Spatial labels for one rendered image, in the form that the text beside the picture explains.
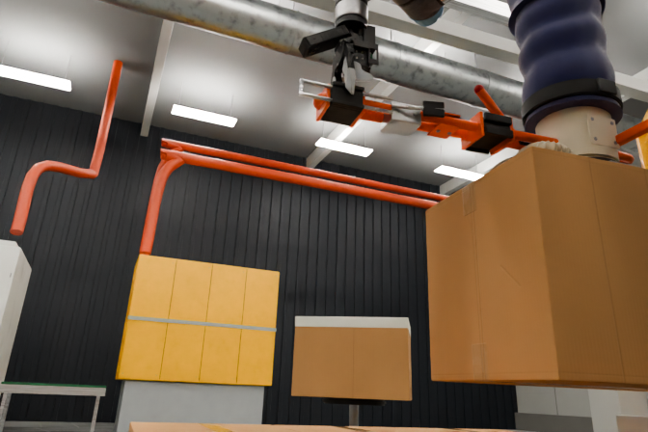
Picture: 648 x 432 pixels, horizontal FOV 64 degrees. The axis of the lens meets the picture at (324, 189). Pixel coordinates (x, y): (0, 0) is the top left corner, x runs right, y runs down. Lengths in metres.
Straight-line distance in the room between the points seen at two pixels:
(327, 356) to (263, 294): 5.70
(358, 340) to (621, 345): 1.94
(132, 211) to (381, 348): 9.49
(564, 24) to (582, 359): 0.82
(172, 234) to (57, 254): 2.23
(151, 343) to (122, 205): 4.44
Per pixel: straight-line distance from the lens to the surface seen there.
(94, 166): 9.55
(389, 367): 2.79
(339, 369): 2.82
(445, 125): 1.15
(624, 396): 2.67
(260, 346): 8.38
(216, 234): 11.87
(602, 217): 1.06
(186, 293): 8.22
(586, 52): 1.41
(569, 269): 0.97
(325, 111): 1.07
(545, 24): 1.46
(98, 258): 11.50
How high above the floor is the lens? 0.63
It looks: 22 degrees up
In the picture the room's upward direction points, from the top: 2 degrees clockwise
